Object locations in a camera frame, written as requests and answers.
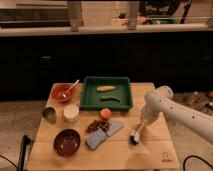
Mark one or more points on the metal cup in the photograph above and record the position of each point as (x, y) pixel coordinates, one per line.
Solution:
(49, 114)

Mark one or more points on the white black dish brush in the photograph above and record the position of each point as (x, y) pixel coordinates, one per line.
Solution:
(135, 135)

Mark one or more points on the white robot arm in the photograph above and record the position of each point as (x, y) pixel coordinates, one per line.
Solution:
(161, 100)

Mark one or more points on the yellow corn cob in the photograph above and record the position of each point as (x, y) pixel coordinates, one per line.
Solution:
(105, 88)

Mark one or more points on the orange fruit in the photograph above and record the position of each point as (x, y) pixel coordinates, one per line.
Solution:
(106, 113)

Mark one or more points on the white spoon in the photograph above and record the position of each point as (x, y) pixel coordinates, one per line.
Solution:
(71, 88)

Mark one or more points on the green cucumber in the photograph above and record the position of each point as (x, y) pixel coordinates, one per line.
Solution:
(105, 98)

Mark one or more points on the orange bowl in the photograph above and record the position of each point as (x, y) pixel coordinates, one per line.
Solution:
(58, 89)

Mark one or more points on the bunch of dark grapes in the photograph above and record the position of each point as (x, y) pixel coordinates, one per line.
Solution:
(98, 124)

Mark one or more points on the white cup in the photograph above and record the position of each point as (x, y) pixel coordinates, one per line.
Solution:
(71, 112)

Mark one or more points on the purple bowl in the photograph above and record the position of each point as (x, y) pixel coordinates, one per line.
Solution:
(67, 142)

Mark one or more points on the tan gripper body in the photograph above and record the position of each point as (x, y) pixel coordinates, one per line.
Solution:
(144, 123)

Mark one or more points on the green plastic tray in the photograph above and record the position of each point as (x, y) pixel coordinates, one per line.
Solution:
(90, 98)

